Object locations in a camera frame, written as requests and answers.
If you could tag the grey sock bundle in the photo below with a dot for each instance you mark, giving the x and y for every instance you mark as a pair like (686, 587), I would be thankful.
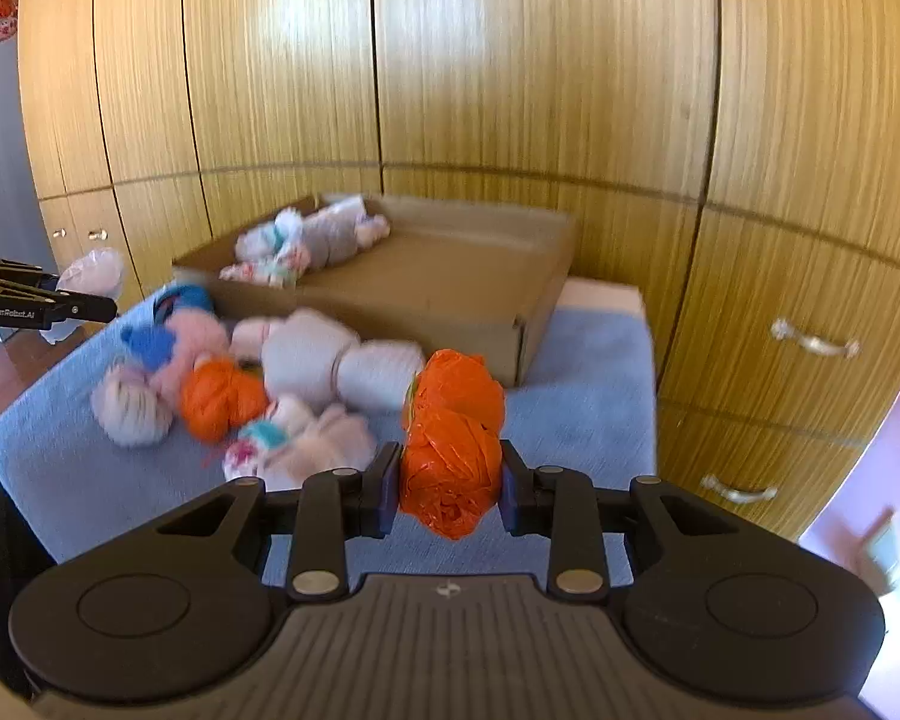
(334, 236)

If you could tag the wall socket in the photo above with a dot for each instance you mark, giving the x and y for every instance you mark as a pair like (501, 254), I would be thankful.
(881, 547)

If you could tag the orange plastic bag bundle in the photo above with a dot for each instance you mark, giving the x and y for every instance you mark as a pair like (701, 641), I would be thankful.
(450, 465)
(217, 397)

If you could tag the bright blue sock ball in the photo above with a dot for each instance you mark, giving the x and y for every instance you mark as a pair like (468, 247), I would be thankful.
(150, 346)

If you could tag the pale pink cloth bundle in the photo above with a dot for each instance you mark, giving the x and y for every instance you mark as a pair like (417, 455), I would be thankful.
(322, 442)

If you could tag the white teal sock bundle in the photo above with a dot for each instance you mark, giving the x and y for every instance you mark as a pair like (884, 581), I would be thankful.
(270, 238)

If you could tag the pinkish white sock ball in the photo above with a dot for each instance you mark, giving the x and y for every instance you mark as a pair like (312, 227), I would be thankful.
(94, 274)

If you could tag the wooden wardrobe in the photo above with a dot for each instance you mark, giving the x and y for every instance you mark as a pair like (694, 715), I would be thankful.
(532, 75)

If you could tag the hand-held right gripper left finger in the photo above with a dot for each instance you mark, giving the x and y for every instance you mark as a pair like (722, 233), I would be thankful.
(386, 495)

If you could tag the shallow cardboard box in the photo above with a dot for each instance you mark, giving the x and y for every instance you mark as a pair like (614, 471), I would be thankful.
(435, 285)

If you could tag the pink fluffy bundle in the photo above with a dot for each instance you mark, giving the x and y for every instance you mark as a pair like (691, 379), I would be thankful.
(199, 345)

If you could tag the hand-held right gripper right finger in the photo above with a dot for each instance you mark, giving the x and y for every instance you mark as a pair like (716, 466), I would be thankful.
(511, 491)

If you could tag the blue towel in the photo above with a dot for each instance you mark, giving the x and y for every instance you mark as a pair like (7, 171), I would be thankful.
(60, 480)

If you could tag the pale striped sock ball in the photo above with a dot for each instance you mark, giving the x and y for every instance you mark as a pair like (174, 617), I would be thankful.
(131, 409)

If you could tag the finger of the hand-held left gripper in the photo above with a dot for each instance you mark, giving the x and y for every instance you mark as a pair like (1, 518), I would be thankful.
(15, 271)
(37, 309)

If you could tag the white knit garment bundle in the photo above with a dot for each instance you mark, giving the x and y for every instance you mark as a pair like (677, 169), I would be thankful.
(307, 352)

